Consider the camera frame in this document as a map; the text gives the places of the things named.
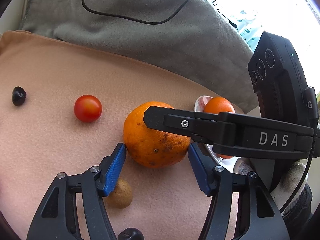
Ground grey fleece blanket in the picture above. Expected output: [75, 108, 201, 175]
[20, 0, 258, 112]

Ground large cherry tomato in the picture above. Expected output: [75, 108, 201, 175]
[74, 95, 103, 122]

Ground floral white ceramic bowl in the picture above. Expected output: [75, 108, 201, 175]
[194, 95, 253, 175]

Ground right white gloved hand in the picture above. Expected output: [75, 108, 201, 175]
[233, 158, 309, 216]

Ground brown longan fruit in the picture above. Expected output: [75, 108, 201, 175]
[105, 178, 133, 209]

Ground black cable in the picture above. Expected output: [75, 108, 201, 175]
[81, 0, 194, 26]

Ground smooth bright orange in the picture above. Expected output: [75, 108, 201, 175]
[203, 96, 236, 159]

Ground dark purple cherry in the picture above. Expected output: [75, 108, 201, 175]
[12, 86, 27, 106]

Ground black camera module right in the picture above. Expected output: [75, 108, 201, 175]
[248, 31, 318, 190]

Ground large speckled orange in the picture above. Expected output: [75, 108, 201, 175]
[123, 101, 190, 168]

